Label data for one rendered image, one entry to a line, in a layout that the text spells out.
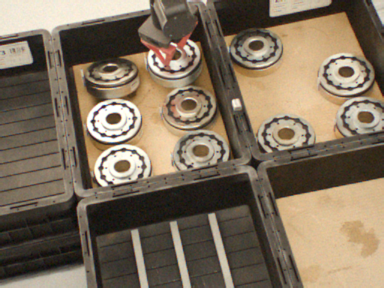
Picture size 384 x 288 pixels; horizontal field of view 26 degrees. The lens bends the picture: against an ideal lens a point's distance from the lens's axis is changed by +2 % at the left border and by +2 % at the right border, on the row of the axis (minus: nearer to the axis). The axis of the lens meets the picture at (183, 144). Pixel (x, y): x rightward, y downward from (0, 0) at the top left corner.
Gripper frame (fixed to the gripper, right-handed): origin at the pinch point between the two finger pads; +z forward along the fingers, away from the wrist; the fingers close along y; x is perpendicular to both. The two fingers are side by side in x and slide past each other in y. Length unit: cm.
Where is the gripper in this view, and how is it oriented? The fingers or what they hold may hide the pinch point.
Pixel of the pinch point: (172, 52)
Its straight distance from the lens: 155.0
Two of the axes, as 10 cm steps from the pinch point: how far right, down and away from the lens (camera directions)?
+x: -8.3, -4.2, 3.7
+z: 0.8, 5.6, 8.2
